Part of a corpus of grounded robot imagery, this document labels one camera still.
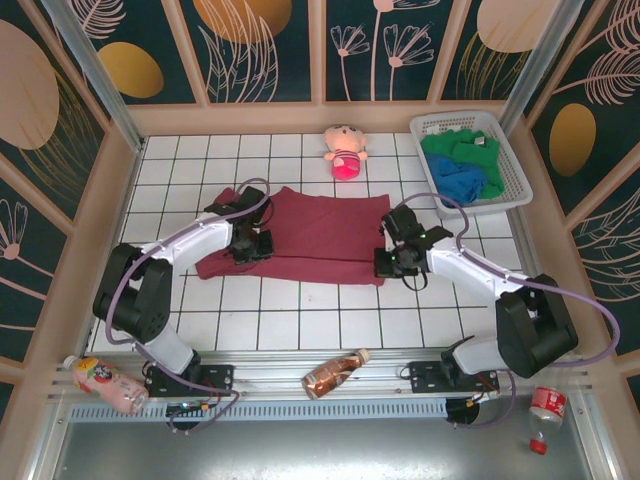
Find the red label cola bottle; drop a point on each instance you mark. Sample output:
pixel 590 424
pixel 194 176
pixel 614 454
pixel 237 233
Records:
pixel 547 402

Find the grey metal panel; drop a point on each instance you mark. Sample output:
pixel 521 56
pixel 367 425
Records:
pixel 300 450

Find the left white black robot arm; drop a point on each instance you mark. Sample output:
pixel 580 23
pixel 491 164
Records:
pixel 135 300

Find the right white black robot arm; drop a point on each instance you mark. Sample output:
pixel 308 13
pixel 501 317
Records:
pixel 540 330

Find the green tank top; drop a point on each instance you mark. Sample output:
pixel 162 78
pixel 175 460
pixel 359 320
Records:
pixel 465 150

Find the pink plush doll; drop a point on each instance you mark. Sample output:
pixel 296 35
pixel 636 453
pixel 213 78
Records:
pixel 345 150

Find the white plastic laundry basket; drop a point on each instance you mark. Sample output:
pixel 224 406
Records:
pixel 512 167

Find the pink drink bottle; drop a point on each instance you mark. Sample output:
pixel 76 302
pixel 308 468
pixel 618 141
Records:
pixel 105 382

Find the maroon tank top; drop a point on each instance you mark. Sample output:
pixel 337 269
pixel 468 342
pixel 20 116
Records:
pixel 320 225

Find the brown drink bottle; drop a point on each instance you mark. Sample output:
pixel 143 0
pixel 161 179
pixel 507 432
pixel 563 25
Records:
pixel 330 375

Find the blue tank top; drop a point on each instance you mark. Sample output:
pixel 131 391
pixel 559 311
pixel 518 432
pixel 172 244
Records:
pixel 455 180

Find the aluminium frame post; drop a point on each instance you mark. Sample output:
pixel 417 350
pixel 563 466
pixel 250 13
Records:
pixel 530 70
pixel 95 65

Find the aluminium rail base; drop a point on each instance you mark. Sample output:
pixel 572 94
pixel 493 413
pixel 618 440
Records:
pixel 385 372

